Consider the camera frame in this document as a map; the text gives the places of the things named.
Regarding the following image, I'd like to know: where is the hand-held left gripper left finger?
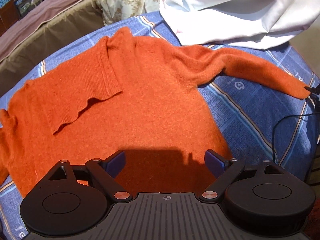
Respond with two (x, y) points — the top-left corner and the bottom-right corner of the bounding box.
(47, 150), (133, 203)

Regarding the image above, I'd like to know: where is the black cable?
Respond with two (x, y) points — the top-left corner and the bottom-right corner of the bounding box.
(272, 97), (320, 164)

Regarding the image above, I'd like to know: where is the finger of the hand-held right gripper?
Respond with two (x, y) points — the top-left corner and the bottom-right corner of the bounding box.
(304, 84), (320, 99)

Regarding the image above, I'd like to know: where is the blue checked bedsheet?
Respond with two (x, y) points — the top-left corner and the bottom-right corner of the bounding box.
(0, 11), (320, 240)

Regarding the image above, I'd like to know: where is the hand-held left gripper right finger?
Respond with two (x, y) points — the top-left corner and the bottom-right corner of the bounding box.
(200, 149), (283, 203)

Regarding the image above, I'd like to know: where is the orange knit sweater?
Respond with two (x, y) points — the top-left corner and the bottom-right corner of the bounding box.
(0, 27), (312, 200)

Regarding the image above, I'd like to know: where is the white cloth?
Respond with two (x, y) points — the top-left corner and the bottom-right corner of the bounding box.
(159, 0), (320, 50)

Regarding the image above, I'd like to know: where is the mauve cover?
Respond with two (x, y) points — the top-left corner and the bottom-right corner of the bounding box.
(0, 0), (98, 61)

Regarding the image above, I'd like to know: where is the brown sofa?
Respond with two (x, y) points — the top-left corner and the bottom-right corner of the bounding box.
(0, 0), (105, 94)

